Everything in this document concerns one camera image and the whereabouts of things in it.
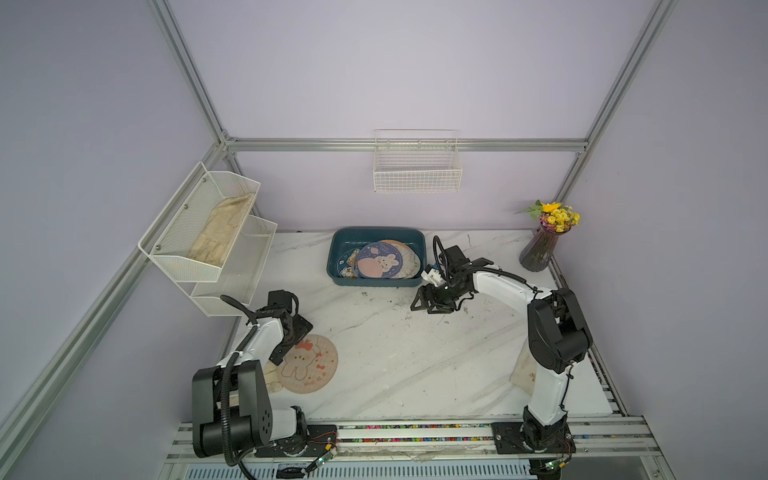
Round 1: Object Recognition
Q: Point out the purple pink bunny coaster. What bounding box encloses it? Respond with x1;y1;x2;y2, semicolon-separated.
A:
356;242;403;279

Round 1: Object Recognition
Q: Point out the teal orange cats coaster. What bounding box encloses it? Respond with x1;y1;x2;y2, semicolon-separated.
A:
337;248;360;279

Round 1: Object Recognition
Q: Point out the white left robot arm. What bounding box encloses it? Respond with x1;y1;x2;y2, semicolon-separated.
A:
192;290;313;466

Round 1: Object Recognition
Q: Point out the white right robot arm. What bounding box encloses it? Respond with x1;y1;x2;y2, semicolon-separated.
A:
410;236;593;452

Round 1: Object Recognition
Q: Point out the teal plastic storage box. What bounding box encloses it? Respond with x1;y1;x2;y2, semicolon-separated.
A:
326;227;427;288

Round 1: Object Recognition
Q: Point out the lower white mesh shelf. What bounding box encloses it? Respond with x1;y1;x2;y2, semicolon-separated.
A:
190;215;277;317

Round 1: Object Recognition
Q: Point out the white mesh shelf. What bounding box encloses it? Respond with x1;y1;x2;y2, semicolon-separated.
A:
190;215;277;317
138;163;261;283

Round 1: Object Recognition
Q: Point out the cream glove on table left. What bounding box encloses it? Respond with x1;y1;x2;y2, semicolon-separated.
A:
264;362;284;394

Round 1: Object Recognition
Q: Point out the ribbed glass vase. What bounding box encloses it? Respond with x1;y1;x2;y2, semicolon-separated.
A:
519;226;564;272

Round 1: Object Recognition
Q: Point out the cream glove in shelf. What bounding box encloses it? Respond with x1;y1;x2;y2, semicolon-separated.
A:
187;194;256;267

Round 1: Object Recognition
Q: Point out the white green glove on table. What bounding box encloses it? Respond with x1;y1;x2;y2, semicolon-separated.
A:
509;342;537;396

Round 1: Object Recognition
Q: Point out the yellow flower bouquet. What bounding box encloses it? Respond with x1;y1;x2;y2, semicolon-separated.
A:
520;200;581;234

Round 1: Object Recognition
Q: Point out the upper white mesh shelf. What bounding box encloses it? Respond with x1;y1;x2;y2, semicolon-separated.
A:
138;163;261;283

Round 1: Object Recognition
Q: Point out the white wire wall basket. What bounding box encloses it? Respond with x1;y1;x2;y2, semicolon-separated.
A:
373;129;463;194

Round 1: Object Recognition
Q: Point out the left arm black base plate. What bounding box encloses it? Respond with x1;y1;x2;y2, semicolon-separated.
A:
253;424;338;458

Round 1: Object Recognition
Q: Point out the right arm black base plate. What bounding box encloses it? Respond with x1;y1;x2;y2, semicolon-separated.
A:
491;419;576;455

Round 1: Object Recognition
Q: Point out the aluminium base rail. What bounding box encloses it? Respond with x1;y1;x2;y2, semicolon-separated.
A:
164;413;661;466

